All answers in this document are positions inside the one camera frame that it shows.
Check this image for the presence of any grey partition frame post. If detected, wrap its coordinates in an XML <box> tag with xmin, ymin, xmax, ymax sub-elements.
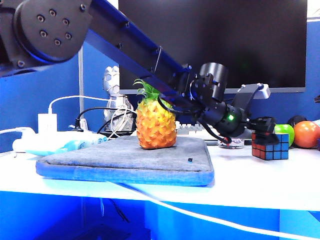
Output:
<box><xmin>77</xmin><ymin>46</ymin><xmax>85</xmax><ymax>118</ymax></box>

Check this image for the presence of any black computer monitor with stand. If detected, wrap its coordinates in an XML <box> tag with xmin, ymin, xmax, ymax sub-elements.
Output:
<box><xmin>118</xmin><ymin>0</ymin><xmax>308</xmax><ymax>95</ymax></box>

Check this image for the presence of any black power cable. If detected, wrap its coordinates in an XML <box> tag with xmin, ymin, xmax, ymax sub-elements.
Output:
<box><xmin>74</xmin><ymin>106</ymin><xmax>138</xmax><ymax>135</ymax></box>

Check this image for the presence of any white adapter cable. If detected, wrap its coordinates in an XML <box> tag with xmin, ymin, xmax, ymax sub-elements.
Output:
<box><xmin>48</xmin><ymin>95</ymin><xmax>111</xmax><ymax>115</ymax></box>

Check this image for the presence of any grey fabric laptop sleeve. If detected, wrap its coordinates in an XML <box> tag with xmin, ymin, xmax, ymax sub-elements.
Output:
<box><xmin>35</xmin><ymin>135</ymin><xmax>216</xmax><ymax>187</ymax></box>

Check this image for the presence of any white power adapter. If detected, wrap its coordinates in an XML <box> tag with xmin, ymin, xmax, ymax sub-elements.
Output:
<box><xmin>37</xmin><ymin>113</ymin><xmax>59</xmax><ymax>136</ymax></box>

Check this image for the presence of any Rubik's cube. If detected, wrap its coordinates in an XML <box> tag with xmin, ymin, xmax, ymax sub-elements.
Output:
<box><xmin>251</xmin><ymin>132</ymin><xmax>290</xmax><ymax>161</ymax></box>

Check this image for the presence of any silver robot figurine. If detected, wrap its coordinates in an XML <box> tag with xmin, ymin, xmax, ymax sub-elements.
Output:
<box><xmin>102</xmin><ymin>65</ymin><xmax>135</xmax><ymax>133</ymax></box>

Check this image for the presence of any thick white cable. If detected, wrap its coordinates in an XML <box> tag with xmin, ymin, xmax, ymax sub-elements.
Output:
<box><xmin>107</xmin><ymin>181</ymin><xmax>320</xmax><ymax>240</ymax></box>

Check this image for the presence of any green apple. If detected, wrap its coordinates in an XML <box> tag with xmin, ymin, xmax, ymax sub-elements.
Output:
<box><xmin>274</xmin><ymin>123</ymin><xmax>296</xmax><ymax>148</ymax></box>

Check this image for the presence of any red-orange apple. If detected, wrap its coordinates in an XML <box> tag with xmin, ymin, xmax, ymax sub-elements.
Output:
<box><xmin>292</xmin><ymin>120</ymin><xmax>320</xmax><ymax>150</ymax></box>

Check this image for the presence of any thin white coiled cable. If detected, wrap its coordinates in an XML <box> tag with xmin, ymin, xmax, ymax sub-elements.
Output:
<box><xmin>109</xmin><ymin>104</ymin><xmax>139</xmax><ymax>140</ymax></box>

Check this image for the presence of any orange toy pineapple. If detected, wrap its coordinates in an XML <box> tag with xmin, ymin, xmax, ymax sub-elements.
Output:
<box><xmin>133</xmin><ymin>78</ymin><xmax>178</xmax><ymax>151</ymax></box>

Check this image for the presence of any clear printed drinking glass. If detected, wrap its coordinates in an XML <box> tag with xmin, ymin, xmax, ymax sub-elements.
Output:
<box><xmin>218</xmin><ymin>136</ymin><xmax>246</xmax><ymax>150</ymax></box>

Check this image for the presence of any white power strip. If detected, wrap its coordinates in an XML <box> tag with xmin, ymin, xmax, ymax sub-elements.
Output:
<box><xmin>11</xmin><ymin>134</ymin><xmax>41</xmax><ymax>154</ymax></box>

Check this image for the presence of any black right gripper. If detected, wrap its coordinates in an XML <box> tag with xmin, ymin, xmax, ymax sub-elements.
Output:
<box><xmin>218</xmin><ymin>101</ymin><xmax>280</xmax><ymax>146</ymax></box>

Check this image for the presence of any dark round ball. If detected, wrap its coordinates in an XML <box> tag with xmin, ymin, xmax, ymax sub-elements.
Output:
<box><xmin>286</xmin><ymin>115</ymin><xmax>308</xmax><ymax>129</ymax></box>

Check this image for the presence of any white plug cable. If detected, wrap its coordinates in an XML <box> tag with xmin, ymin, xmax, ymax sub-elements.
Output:
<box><xmin>0</xmin><ymin>126</ymin><xmax>37</xmax><ymax>141</ymax></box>

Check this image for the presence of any white and grey keyboard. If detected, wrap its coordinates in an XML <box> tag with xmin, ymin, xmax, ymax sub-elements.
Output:
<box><xmin>174</xmin><ymin>121</ymin><xmax>253</xmax><ymax>147</ymax></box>

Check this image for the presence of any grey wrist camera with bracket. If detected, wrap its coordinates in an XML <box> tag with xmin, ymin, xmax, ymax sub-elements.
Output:
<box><xmin>231</xmin><ymin>83</ymin><xmax>272</xmax><ymax>118</ymax></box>

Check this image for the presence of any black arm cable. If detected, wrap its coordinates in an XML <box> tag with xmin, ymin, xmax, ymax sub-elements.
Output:
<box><xmin>156</xmin><ymin>96</ymin><xmax>232</xmax><ymax>146</ymax></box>

